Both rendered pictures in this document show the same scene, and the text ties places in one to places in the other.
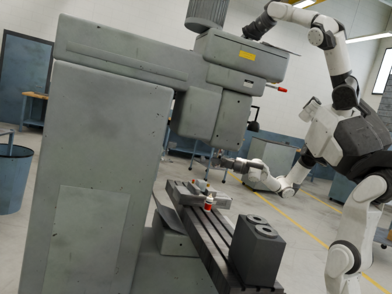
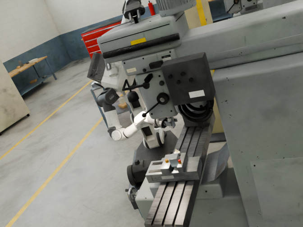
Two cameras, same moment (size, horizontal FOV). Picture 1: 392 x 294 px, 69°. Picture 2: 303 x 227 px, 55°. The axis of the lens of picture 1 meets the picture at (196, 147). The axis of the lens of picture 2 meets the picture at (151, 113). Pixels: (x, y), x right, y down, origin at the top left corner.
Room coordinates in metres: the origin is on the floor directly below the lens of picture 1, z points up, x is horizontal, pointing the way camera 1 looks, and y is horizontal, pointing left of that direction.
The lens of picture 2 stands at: (2.90, 1.03, 2.09)
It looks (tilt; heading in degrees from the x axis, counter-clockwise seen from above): 24 degrees down; 226
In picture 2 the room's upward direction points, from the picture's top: 20 degrees counter-clockwise
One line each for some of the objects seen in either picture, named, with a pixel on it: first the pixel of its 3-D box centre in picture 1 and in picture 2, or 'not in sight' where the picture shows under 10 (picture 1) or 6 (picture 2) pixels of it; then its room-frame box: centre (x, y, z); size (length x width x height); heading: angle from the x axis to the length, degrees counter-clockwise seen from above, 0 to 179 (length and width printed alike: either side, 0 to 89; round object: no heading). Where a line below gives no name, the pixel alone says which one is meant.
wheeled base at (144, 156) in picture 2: not in sight; (156, 147); (1.15, -0.87, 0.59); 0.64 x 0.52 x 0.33; 35
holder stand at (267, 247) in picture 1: (255, 247); (192, 109); (1.11, -0.33, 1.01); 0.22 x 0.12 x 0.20; 12
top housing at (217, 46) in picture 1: (238, 58); (144, 35); (1.63, -0.12, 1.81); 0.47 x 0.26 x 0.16; 109
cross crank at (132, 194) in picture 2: not in sight; (135, 194); (1.79, -0.60, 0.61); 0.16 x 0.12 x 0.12; 109
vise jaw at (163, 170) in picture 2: (207, 189); (167, 163); (1.79, -0.14, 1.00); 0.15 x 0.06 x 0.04; 21
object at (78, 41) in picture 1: (145, 62); (235, 40); (1.48, 0.34, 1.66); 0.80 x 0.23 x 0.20; 109
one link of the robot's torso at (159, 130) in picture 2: not in sight; (153, 138); (1.13, -0.89, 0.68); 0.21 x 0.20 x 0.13; 35
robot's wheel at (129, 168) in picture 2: not in sight; (132, 174); (1.51, -0.95, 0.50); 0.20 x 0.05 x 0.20; 35
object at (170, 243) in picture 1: (197, 233); (189, 175); (1.64, -0.13, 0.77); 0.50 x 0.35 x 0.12; 109
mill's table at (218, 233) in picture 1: (205, 222); (187, 159); (1.57, -0.15, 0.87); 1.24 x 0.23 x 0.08; 19
